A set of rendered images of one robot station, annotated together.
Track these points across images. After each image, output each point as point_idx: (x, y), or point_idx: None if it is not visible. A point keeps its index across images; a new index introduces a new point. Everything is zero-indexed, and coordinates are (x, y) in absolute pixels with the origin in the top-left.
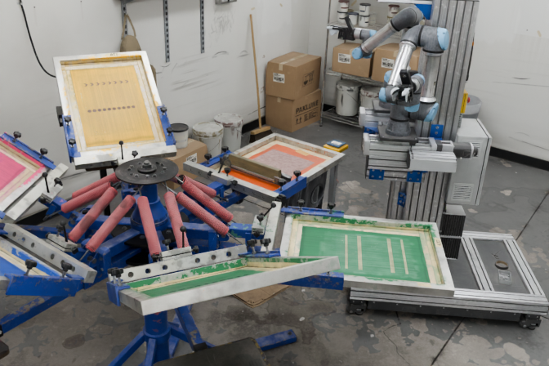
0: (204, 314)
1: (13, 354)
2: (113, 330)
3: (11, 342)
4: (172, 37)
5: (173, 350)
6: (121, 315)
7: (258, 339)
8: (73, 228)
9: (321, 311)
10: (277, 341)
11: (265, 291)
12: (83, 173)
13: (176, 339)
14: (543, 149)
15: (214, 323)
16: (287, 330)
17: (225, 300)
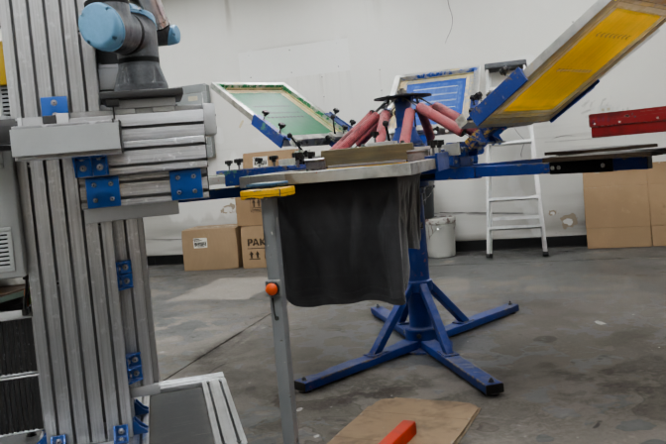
0: (438, 382)
1: (580, 324)
2: (522, 351)
3: (602, 326)
4: None
5: (426, 345)
6: (537, 358)
7: (340, 369)
8: (485, 163)
9: (273, 422)
10: (315, 374)
11: (378, 412)
12: None
13: (434, 349)
14: None
15: (415, 379)
16: (309, 381)
17: (428, 397)
